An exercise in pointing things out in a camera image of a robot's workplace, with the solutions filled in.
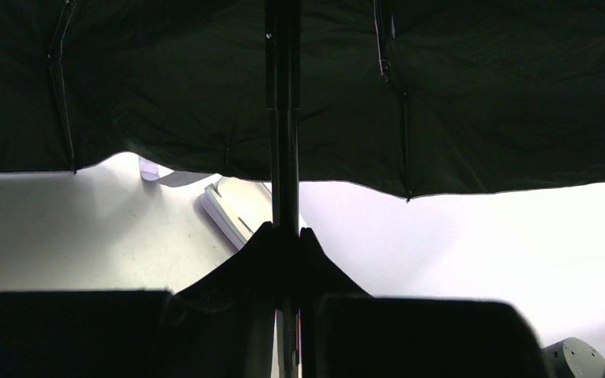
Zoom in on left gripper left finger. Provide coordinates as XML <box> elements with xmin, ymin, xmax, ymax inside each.
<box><xmin>0</xmin><ymin>222</ymin><xmax>275</xmax><ymax>377</ymax></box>

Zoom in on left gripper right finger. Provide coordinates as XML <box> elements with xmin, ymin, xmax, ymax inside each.
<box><xmin>299</xmin><ymin>228</ymin><xmax>551</xmax><ymax>377</ymax></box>

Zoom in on purple umbrella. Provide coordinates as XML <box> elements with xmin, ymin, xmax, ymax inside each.
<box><xmin>0</xmin><ymin>0</ymin><xmax>605</xmax><ymax>378</ymax></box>

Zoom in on purple umbrella case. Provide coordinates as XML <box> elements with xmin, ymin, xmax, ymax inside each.
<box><xmin>199</xmin><ymin>177</ymin><xmax>272</xmax><ymax>250</ymax></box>

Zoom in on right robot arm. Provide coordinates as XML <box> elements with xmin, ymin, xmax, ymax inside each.
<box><xmin>542</xmin><ymin>337</ymin><xmax>605</xmax><ymax>378</ymax></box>

